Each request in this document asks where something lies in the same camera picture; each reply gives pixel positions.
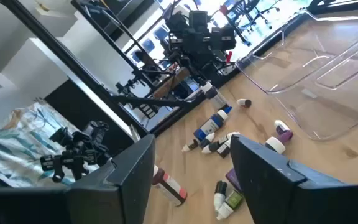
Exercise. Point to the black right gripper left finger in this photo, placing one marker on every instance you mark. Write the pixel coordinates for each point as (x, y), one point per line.
(73, 205)

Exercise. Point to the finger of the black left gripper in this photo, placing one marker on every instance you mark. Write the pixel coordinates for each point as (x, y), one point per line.
(176, 34)
(225, 37)

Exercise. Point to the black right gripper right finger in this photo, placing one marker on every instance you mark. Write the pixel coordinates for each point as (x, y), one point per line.
(291, 199)

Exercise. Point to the small purple food coloring bottle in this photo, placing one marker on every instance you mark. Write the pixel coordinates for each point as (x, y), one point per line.
(275, 145)
(281, 126)

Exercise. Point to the small green food coloring bottle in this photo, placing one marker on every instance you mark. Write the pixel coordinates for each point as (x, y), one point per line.
(233, 200)

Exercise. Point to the large black food coloring bottle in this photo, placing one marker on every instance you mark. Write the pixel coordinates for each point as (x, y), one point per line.
(216, 98)

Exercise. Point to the large purple food coloring bottle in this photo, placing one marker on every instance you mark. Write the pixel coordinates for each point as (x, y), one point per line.
(232, 179)

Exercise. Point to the small brown food coloring bottle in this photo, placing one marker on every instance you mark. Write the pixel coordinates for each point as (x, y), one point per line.
(244, 103)

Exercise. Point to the small black food coloring bottle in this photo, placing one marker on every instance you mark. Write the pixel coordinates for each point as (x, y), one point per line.
(224, 149)
(217, 145)
(210, 137)
(220, 193)

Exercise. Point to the large blue food coloring bottle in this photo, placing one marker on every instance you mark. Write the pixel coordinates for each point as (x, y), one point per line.
(211, 124)

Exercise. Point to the small red food coloring bottle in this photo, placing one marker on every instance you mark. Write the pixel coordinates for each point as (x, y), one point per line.
(169, 186)

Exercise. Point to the clear plastic bin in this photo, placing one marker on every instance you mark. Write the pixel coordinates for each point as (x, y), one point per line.
(322, 62)

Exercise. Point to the white bottle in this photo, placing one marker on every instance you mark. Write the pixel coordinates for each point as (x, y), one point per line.
(191, 145)

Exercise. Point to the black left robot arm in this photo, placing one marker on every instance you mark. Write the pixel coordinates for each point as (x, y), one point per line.
(204, 63)

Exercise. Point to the small red clamp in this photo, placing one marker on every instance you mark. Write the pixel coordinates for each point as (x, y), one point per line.
(229, 56)

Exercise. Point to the black office chair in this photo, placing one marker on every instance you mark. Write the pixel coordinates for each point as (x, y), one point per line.
(238, 12)

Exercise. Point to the brown wooden board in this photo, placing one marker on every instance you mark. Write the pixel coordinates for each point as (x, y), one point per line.
(171, 82)

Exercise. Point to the teal patterned cloth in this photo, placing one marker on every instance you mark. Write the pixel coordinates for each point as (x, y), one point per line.
(11, 149)

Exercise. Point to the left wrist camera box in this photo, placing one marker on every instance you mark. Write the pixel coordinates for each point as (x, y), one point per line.
(199, 19)

